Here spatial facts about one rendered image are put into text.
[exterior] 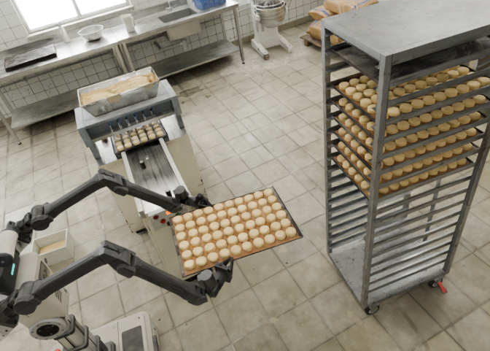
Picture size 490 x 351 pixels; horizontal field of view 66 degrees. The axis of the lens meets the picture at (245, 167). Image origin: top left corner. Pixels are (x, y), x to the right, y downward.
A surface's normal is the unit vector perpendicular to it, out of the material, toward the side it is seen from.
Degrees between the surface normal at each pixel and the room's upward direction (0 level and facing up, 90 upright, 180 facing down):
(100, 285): 0
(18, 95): 90
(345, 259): 0
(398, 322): 0
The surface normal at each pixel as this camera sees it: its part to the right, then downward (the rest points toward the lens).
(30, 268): -0.15, -0.76
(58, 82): 0.44, 0.52
